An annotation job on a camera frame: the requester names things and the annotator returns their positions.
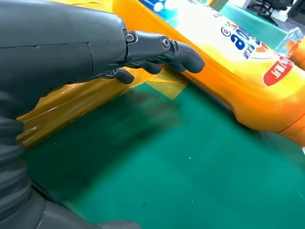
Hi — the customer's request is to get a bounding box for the black office chair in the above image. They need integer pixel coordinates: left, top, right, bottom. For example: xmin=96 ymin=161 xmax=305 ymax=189
xmin=247 ymin=0 xmax=294 ymax=27

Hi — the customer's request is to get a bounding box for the yellow taped cardboard sheet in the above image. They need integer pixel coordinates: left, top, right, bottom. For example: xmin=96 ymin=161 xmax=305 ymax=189
xmin=17 ymin=0 xmax=189 ymax=149

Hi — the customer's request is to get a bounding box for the orange detergent bottle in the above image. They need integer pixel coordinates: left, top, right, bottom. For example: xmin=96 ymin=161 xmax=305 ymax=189
xmin=275 ymin=27 xmax=305 ymax=71
xmin=112 ymin=0 xmax=305 ymax=147

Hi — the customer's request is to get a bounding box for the green table mat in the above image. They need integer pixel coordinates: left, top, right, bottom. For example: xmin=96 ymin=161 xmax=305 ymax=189
xmin=21 ymin=0 xmax=305 ymax=229

